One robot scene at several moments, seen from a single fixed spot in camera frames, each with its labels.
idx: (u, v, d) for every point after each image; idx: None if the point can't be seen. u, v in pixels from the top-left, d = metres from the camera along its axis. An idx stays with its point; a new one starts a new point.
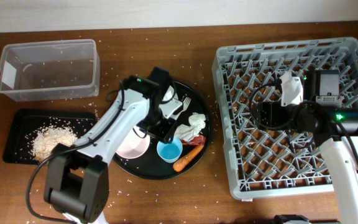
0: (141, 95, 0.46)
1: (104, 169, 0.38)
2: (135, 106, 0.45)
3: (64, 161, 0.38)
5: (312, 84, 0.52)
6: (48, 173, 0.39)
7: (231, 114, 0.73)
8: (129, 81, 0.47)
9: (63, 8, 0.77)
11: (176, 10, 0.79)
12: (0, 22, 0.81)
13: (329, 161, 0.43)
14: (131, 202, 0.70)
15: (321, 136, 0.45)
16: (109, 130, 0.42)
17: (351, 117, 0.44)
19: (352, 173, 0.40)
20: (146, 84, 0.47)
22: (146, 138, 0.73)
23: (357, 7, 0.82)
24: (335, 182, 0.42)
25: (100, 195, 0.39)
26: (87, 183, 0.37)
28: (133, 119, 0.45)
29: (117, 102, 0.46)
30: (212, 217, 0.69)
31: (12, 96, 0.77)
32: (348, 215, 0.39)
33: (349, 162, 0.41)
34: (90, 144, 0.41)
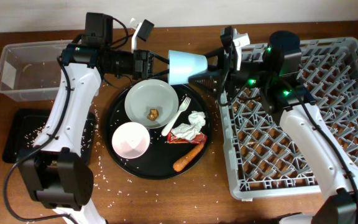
0: (86, 66, 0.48)
1: (74, 157, 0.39)
2: (84, 81, 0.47)
3: (33, 164, 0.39)
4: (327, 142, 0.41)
5: (273, 58, 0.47)
6: (25, 178, 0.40)
7: (231, 114, 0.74)
8: (66, 54, 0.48)
9: (63, 8, 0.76)
11: (176, 9, 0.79)
12: None
13: (291, 131, 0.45)
14: (131, 202, 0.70)
15: (276, 116, 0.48)
16: (66, 117, 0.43)
17: (300, 94, 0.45)
19: (310, 131, 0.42)
20: (86, 50, 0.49)
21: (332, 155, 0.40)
22: (147, 138, 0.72)
23: (357, 6, 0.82)
24: (301, 146, 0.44)
25: (83, 180, 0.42)
26: (63, 175, 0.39)
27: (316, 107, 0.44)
28: (87, 93, 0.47)
29: (64, 83, 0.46)
30: (212, 217, 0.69)
31: (11, 96, 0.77)
32: (317, 168, 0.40)
33: (304, 122, 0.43)
34: (52, 140, 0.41)
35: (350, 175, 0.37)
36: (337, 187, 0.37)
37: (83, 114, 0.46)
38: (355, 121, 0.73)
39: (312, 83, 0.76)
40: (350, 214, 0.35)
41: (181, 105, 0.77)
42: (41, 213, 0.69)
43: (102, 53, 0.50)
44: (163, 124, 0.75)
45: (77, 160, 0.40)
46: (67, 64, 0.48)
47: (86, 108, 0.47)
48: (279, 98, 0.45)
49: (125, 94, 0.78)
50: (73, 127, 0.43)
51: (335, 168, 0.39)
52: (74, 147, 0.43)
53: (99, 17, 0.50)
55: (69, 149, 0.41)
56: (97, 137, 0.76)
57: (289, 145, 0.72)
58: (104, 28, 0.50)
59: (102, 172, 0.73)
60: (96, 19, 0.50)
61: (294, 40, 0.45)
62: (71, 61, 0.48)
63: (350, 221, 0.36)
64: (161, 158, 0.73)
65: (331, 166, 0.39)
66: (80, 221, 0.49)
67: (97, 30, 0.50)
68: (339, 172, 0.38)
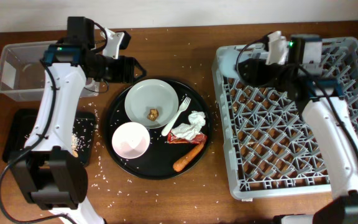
0: (69, 65, 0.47)
1: (66, 155, 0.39)
2: (69, 80, 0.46)
3: (25, 165, 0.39)
4: (349, 141, 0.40)
5: (296, 51, 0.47)
6: (18, 180, 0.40)
7: (231, 114, 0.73)
8: (48, 54, 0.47)
9: (63, 8, 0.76)
11: (176, 9, 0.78)
12: None
13: (313, 124, 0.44)
14: (131, 202, 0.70)
15: (300, 105, 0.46)
16: (54, 117, 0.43)
17: (329, 85, 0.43)
19: (333, 127, 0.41)
20: (68, 50, 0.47)
21: (352, 157, 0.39)
22: (146, 138, 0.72)
23: None
24: (320, 140, 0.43)
25: (77, 176, 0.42)
26: (57, 173, 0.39)
27: (344, 104, 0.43)
28: (73, 91, 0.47)
29: (49, 83, 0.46)
30: (213, 217, 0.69)
31: (11, 96, 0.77)
32: (334, 166, 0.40)
33: (329, 117, 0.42)
34: (42, 139, 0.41)
35: None
36: (349, 189, 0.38)
37: (71, 112, 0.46)
38: (355, 121, 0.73)
39: None
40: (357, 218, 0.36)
41: (181, 105, 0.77)
42: (41, 213, 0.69)
43: (86, 52, 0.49)
44: (163, 124, 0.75)
45: (68, 156, 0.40)
46: (50, 65, 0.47)
47: (73, 106, 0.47)
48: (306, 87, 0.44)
49: (125, 94, 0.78)
50: (63, 125, 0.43)
51: (352, 170, 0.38)
52: (66, 145, 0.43)
53: (79, 20, 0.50)
55: (61, 147, 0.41)
56: (97, 137, 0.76)
57: (289, 145, 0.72)
58: (84, 30, 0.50)
59: (102, 172, 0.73)
60: (76, 21, 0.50)
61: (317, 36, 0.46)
62: (54, 62, 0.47)
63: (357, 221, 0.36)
64: (161, 158, 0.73)
65: (348, 167, 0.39)
66: (78, 220, 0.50)
67: (78, 32, 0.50)
68: (353, 173, 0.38)
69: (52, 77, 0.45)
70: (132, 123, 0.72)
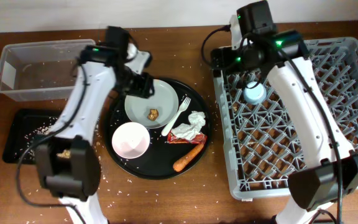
0: (102, 65, 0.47)
1: (86, 145, 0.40)
2: (100, 78, 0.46)
3: (47, 148, 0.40)
4: (317, 107, 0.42)
5: (246, 21, 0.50)
6: (38, 163, 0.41)
7: (231, 114, 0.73)
8: (84, 54, 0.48)
9: (63, 8, 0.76)
11: (176, 9, 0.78)
12: None
13: (279, 88, 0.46)
14: (131, 202, 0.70)
15: (266, 66, 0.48)
16: (80, 109, 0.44)
17: (289, 42, 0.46)
19: (301, 94, 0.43)
20: (104, 51, 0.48)
21: (321, 123, 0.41)
22: (147, 139, 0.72)
23: None
24: (288, 106, 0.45)
25: (92, 169, 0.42)
26: (75, 162, 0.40)
27: (308, 61, 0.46)
28: (102, 89, 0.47)
29: (81, 78, 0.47)
30: (212, 217, 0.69)
31: (11, 96, 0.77)
32: (304, 134, 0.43)
33: (296, 84, 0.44)
34: (66, 127, 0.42)
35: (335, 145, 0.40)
36: (320, 157, 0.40)
37: (97, 111, 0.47)
38: (355, 121, 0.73)
39: (327, 82, 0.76)
40: (328, 183, 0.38)
41: (181, 105, 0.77)
42: (41, 213, 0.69)
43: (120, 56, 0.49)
44: (163, 124, 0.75)
45: (88, 149, 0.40)
46: (85, 63, 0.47)
47: (100, 107, 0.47)
48: (272, 50, 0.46)
49: None
50: (87, 117, 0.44)
51: (321, 136, 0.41)
52: (88, 136, 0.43)
53: (117, 30, 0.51)
55: (82, 137, 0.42)
56: (97, 137, 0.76)
57: (289, 145, 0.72)
58: (122, 39, 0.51)
59: (102, 172, 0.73)
60: (114, 31, 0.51)
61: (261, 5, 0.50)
62: (89, 61, 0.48)
63: (329, 184, 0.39)
64: (161, 158, 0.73)
65: (318, 135, 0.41)
66: (83, 215, 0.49)
67: (115, 40, 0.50)
68: (324, 140, 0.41)
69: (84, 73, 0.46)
70: (135, 124, 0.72)
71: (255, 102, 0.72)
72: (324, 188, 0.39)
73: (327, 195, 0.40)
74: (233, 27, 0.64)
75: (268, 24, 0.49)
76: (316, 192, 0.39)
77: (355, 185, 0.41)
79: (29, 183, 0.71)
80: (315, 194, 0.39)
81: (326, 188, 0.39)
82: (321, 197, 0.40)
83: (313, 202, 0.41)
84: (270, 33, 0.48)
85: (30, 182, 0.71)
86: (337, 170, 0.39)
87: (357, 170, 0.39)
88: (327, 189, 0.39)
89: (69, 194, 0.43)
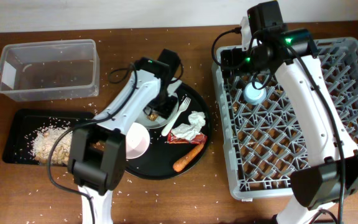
0: (152, 75, 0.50)
1: (122, 140, 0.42)
2: (148, 85, 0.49)
3: (85, 134, 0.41)
4: (323, 105, 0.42)
5: (256, 19, 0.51)
6: (73, 145, 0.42)
7: (231, 114, 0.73)
8: (142, 63, 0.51)
9: (63, 8, 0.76)
11: (176, 9, 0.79)
12: None
13: (286, 85, 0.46)
14: (131, 202, 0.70)
15: (275, 63, 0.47)
16: (124, 107, 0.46)
17: (299, 40, 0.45)
19: (308, 92, 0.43)
20: (158, 65, 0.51)
21: (325, 122, 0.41)
22: (147, 138, 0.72)
23: None
24: (294, 104, 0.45)
25: (119, 165, 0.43)
26: (107, 153, 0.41)
27: (317, 60, 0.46)
28: (148, 96, 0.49)
29: (131, 82, 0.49)
30: (212, 218, 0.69)
31: (11, 96, 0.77)
32: (309, 132, 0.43)
33: (304, 82, 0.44)
34: (109, 119, 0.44)
35: (340, 145, 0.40)
36: (324, 156, 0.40)
37: (137, 113, 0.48)
38: (355, 122, 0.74)
39: (327, 83, 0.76)
40: (330, 182, 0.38)
41: (181, 105, 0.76)
42: (41, 213, 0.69)
43: (168, 73, 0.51)
44: (163, 124, 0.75)
45: (123, 144, 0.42)
46: (138, 69, 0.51)
47: (139, 112, 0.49)
48: (281, 47, 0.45)
49: None
50: (129, 115, 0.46)
51: (326, 135, 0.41)
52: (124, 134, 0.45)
53: (171, 53, 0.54)
55: (120, 132, 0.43)
56: None
57: (289, 145, 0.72)
58: (175, 60, 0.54)
59: None
60: (168, 55, 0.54)
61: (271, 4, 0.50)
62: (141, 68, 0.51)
63: (334, 181, 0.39)
64: (161, 158, 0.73)
65: (324, 134, 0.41)
66: (95, 210, 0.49)
67: (168, 60, 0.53)
68: (329, 139, 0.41)
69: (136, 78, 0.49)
70: (135, 124, 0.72)
71: (255, 102, 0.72)
72: (326, 187, 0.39)
73: (329, 194, 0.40)
74: (243, 28, 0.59)
75: (278, 23, 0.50)
76: (317, 191, 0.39)
77: None
79: (29, 183, 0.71)
80: (317, 193, 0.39)
81: (328, 187, 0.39)
82: (323, 196, 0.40)
83: (315, 201, 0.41)
84: (279, 30, 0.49)
85: (30, 182, 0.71)
86: (339, 168, 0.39)
87: None
88: (329, 188, 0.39)
89: (89, 183, 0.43)
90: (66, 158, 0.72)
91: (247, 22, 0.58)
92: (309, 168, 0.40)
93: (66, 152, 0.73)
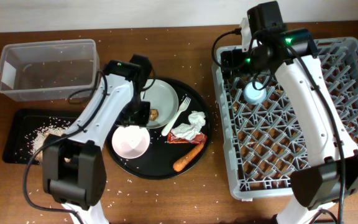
0: (123, 78, 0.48)
1: (97, 152, 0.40)
2: (119, 90, 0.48)
3: (57, 151, 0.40)
4: (324, 105, 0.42)
5: (256, 20, 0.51)
6: (45, 165, 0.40)
7: (231, 114, 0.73)
8: (109, 67, 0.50)
9: (63, 8, 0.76)
11: (176, 9, 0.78)
12: None
13: (286, 85, 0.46)
14: (131, 201, 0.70)
15: (275, 63, 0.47)
16: (96, 116, 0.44)
17: (299, 40, 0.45)
19: (308, 92, 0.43)
20: (127, 66, 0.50)
21: (326, 122, 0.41)
22: (147, 138, 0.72)
23: None
24: (294, 104, 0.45)
25: (99, 178, 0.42)
26: (82, 168, 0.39)
27: (317, 60, 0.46)
28: (121, 100, 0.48)
29: (101, 88, 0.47)
30: (212, 217, 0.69)
31: (11, 96, 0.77)
32: (309, 132, 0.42)
33: (304, 81, 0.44)
34: (80, 131, 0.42)
35: (340, 145, 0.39)
36: (324, 156, 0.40)
37: (112, 119, 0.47)
38: (355, 121, 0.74)
39: (327, 82, 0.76)
40: (330, 182, 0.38)
41: (181, 105, 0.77)
42: (41, 213, 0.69)
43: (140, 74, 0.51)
44: (163, 124, 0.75)
45: (99, 154, 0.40)
46: (107, 74, 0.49)
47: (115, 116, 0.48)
48: (281, 47, 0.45)
49: None
50: (102, 124, 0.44)
51: (327, 135, 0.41)
52: (99, 143, 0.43)
53: (142, 58, 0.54)
55: (94, 142, 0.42)
56: None
57: (289, 145, 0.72)
58: (148, 65, 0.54)
59: None
60: (141, 58, 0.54)
61: (271, 5, 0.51)
62: (110, 73, 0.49)
63: (332, 182, 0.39)
64: (161, 158, 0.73)
65: (324, 134, 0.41)
66: (85, 221, 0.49)
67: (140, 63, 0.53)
68: (330, 139, 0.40)
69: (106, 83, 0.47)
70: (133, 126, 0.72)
71: (255, 102, 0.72)
72: (326, 187, 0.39)
73: (329, 193, 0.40)
74: (243, 30, 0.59)
75: (278, 24, 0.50)
76: (317, 190, 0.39)
77: None
79: (29, 183, 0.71)
80: (317, 193, 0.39)
81: (328, 187, 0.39)
82: (323, 196, 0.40)
83: (316, 201, 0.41)
84: (280, 30, 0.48)
85: (30, 182, 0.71)
86: (340, 168, 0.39)
87: None
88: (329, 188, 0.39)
89: (70, 200, 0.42)
90: None
91: (246, 23, 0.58)
92: (309, 168, 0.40)
93: None
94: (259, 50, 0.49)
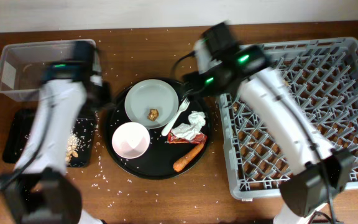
0: (68, 82, 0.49)
1: (59, 175, 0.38)
2: (65, 97, 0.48)
3: (16, 188, 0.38)
4: (289, 115, 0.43)
5: (209, 43, 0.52)
6: (8, 203, 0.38)
7: (231, 114, 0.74)
8: (46, 73, 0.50)
9: (63, 8, 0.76)
11: (176, 9, 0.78)
12: None
13: (253, 102, 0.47)
14: (131, 201, 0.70)
15: (235, 84, 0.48)
16: (48, 132, 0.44)
17: (253, 58, 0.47)
19: (273, 104, 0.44)
20: (68, 67, 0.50)
21: (296, 129, 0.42)
22: (146, 138, 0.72)
23: None
24: (265, 118, 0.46)
25: (71, 202, 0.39)
26: (48, 196, 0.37)
27: (276, 74, 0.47)
28: (72, 109, 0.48)
29: (46, 100, 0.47)
30: (212, 217, 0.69)
31: (12, 96, 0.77)
32: (284, 142, 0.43)
33: (267, 94, 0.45)
34: (36, 158, 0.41)
35: (315, 147, 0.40)
36: (302, 161, 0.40)
37: (68, 130, 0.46)
38: (355, 121, 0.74)
39: (327, 83, 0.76)
40: (316, 185, 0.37)
41: (181, 105, 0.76)
42: None
43: (86, 70, 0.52)
44: (163, 124, 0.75)
45: (62, 178, 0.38)
46: (48, 81, 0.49)
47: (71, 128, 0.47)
48: (238, 67, 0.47)
49: (125, 93, 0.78)
50: (56, 142, 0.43)
51: (299, 140, 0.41)
52: (60, 165, 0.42)
53: (84, 46, 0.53)
55: (54, 166, 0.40)
56: (97, 137, 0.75)
57: None
58: (90, 53, 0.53)
59: (102, 172, 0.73)
60: (89, 46, 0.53)
61: (220, 27, 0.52)
62: (52, 78, 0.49)
63: (318, 188, 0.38)
64: (161, 157, 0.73)
65: (297, 140, 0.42)
66: None
67: (83, 55, 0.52)
68: (303, 144, 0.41)
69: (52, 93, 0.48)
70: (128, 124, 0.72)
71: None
72: (315, 192, 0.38)
73: (320, 200, 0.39)
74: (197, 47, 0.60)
75: (231, 44, 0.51)
76: (308, 198, 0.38)
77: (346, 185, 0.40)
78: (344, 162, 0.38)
79: None
80: (309, 200, 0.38)
81: (317, 192, 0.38)
82: (314, 203, 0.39)
83: (309, 210, 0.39)
84: (237, 48, 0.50)
85: None
86: (321, 171, 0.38)
87: (342, 167, 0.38)
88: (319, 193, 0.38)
89: None
90: (66, 158, 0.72)
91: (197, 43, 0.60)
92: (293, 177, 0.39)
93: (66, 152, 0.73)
94: (219, 73, 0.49)
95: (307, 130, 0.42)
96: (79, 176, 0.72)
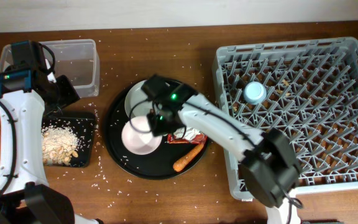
0: (22, 92, 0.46)
1: (41, 188, 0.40)
2: (26, 108, 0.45)
3: (0, 212, 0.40)
4: (220, 121, 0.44)
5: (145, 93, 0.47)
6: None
7: (231, 114, 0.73)
8: None
9: (63, 8, 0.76)
11: (176, 9, 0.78)
12: None
13: (192, 125, 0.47)
14: (131, 202, 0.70)
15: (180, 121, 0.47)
16: (19, 153, 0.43)
17: (185, 96, 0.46)
19: (204, 117, 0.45)
20: (17, 74, 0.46)
21: (230, 129, 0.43)
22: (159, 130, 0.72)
23: None
24: (207, 132, 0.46)
25: (59, 208, 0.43)
26: (37, 210, 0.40)
27: (200, 96, 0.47)
28: (35, 119, 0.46)
29: (4, 116, 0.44)
30: (212, 217, 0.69)
31: None
32: (225, 143, 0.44)
33: (197, 113, 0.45)
34: (12, 178, 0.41)
35: (247, 137, 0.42)
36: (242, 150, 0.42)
37: (37, 144, 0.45)
38: (355, 121, 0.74)
39: (327, 82, 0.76)
40: (260, 170, 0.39)
41: None
42: None
43: (36, 76, 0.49)
44: None
45: (45, 191, 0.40)
46: (0, 96, 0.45)
47: (37, 139, 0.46)
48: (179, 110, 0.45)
49: (125, 94, 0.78)
50: (30, 159, 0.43)
51: (234, 137, 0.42)
52: (39, 178, 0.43)
53: (25, 46, 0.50)
55: (34, 183, 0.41)
56: (97, 137, 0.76)
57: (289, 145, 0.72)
58: (33, 54, 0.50)
59: (102, 172, 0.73)
60: (23, 48, 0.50)
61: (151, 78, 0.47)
62: (4, 92, 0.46)
63: (260, 168, 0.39)
64: (161, 157, 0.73)
65: (231, 137, 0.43)
66: None
67: (27, 57, 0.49)
68: (237, 138, 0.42)
69: (6, 109, 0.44)
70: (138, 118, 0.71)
71: (255, 102, 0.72)
72: (264, 176, 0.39)
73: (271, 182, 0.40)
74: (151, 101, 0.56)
75: (165, 89, 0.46)
76: (258, 182, 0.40)
77: (291, 159, 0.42)
78: (278, 139, 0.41)
79: None
80: (261, 185, 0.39)
81: (265, 175, 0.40)
82: (268, 188, 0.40)
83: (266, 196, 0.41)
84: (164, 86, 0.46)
85: None
86: (259, 155, 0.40)
87: (273, 142, 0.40)
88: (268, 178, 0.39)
89: None
90: (66, 158, 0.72)
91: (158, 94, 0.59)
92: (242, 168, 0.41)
93: (66, 152, 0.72)
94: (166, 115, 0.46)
95: (237, 126, 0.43)
96: (79, 176, 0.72)
